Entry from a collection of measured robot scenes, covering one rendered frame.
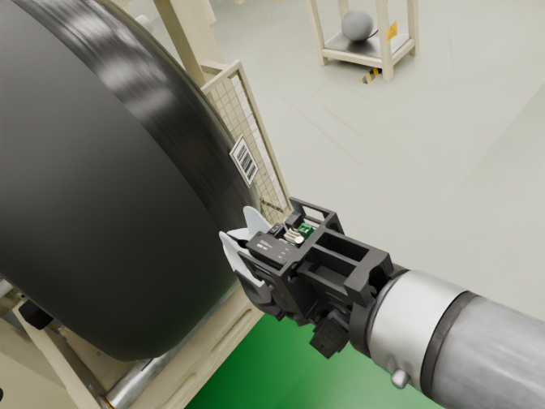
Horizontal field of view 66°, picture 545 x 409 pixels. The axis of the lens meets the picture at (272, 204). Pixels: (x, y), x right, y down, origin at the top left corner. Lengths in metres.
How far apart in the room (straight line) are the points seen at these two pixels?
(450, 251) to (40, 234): 1.68
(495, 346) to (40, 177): 0.40
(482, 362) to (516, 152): 2.11
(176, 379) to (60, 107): 0.55
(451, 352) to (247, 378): 1.53
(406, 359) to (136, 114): 0.36
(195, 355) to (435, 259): 1.27
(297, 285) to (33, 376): 0.56
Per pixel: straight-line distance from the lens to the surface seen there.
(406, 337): 0.29
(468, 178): 2.21
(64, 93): 0.49
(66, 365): 0.89
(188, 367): 0.85
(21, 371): 0.79
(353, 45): 3.10
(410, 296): 0.29
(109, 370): 1.02
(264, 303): 0.38
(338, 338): 0.37
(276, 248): 0.33
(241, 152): 0.55
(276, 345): 1.79
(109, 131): 0.48
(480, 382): 0.27
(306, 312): 0.35
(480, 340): 0.28
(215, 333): 0.86
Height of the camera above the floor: 1.57
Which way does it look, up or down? 44 degrees down
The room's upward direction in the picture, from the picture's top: 23 degrees counter-clockwise
